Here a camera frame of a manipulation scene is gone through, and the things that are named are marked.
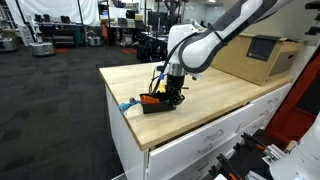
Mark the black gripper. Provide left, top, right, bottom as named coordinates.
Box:
left=166, top=75, right=185, bottom=105

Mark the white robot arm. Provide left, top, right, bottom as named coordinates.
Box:
left=164, top=0, right=293, bottom=106

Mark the white round mobile robot base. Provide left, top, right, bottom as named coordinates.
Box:
left=25, top=14, right=56, bottom=57

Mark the white drawer cabinet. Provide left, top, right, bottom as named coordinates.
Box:
left=104, top=83, right=294, bottom=180

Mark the large cardboard box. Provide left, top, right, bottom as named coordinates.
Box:
left=211, top=33, right=304, bottom=86

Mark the white backdrop screen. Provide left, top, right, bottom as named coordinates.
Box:
left=5, top=0, right=100, bottom=26

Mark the black desk with monitors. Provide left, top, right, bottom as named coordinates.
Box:
left=34, top=14, right=85, bottom=47

